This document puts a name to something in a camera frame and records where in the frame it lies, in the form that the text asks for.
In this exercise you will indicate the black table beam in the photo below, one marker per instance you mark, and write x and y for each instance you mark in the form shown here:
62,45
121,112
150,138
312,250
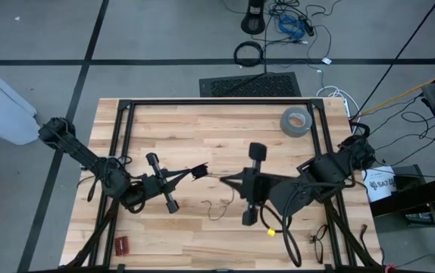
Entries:
410,197

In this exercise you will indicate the red screw bit box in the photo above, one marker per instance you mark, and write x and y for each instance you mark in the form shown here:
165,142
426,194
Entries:
122,245

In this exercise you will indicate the black diagonal rig pole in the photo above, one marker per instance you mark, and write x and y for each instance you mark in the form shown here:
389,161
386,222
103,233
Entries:
395,59

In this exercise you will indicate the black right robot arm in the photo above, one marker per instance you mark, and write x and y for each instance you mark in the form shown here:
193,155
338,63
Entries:
323,170

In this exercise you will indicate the black floor stand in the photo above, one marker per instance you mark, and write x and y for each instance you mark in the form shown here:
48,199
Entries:
253,19

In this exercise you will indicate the white cylindrical bin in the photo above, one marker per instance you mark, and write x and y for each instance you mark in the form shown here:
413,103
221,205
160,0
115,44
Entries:
1,110

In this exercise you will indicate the black floor vent grate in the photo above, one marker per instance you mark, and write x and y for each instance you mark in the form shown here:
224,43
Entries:
249,85

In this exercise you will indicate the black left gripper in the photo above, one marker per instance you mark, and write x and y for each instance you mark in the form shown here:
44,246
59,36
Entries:
158,184

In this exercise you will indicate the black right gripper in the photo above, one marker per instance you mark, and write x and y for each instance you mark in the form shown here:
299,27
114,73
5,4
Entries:
263,186

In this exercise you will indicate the black power strip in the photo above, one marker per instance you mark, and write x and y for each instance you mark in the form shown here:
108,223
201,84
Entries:
308,27

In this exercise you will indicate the white printed paper sheet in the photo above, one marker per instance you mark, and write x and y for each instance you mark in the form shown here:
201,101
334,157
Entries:
380,184

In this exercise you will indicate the grey duct tape roll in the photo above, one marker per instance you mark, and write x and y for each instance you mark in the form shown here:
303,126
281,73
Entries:
287,129

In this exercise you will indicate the black aluminium table frame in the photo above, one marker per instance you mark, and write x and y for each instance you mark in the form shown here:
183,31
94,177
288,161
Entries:
217,101

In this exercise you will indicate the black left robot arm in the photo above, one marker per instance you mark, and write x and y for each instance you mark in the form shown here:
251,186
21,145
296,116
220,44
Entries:
73,148

